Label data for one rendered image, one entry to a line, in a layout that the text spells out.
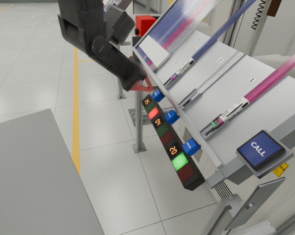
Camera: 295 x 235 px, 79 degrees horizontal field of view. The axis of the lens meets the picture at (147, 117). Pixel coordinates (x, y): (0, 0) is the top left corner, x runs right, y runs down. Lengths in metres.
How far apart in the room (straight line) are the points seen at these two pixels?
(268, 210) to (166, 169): 0.61
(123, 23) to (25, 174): 0.43
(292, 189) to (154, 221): 0.64
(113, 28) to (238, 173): 0.38
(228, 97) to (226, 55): 0.13
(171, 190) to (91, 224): 0.77
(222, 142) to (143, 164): 0.89
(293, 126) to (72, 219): 0.43
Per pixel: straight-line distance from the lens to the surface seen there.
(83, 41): 0.37
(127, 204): 1.10
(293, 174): 0.69
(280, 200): 0.77
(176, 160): 0.44
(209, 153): 0.36
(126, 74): 0.47
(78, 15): 0.35
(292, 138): 0.38
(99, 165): 1.26
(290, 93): 0.40
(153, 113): 0.55
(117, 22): 0.44
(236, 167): 0.35
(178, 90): 0.52
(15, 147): 0.64
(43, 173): 0.53
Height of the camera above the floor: 0.99
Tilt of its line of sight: 39 degrees down
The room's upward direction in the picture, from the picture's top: 2 degrees clockwise
